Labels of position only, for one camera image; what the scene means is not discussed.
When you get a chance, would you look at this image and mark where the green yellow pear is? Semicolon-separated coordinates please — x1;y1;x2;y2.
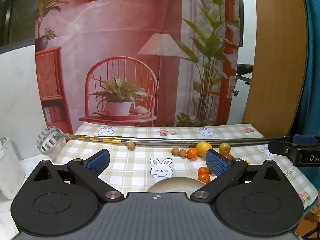
219;143;231;155

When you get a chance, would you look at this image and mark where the brown longan fruit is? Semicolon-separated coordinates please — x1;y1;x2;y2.
126;142;136;150

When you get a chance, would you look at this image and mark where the red apple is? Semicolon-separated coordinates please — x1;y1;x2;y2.
223;154;234;160

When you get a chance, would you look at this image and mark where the yellow lemon by pole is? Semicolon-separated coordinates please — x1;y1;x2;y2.
196;141;213;157

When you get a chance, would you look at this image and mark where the small tangerine by lemon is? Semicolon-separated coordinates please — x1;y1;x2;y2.
186;148;198;159

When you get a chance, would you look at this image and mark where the beige round plate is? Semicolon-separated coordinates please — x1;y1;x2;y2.
147;177;205;195

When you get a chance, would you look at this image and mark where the checkered bunny tablecloth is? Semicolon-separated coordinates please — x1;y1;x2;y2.
54;122;318;208

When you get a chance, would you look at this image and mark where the telescopic metal pole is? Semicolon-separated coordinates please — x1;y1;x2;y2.
36;126;292;152

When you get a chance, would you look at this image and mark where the brown longan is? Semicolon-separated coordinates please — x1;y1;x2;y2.
179;149;187;158
171;148;180;155

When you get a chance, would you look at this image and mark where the wooden headboard panel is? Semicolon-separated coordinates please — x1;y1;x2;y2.
243;0;308;137

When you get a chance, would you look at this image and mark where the white plastic basket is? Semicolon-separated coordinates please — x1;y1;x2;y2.
0;137;25;200

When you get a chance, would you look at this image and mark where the black office chair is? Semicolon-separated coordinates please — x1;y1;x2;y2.
233;63;253;97

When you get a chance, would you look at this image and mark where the printed room backdrop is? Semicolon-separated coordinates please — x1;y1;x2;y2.
35;0;241;132

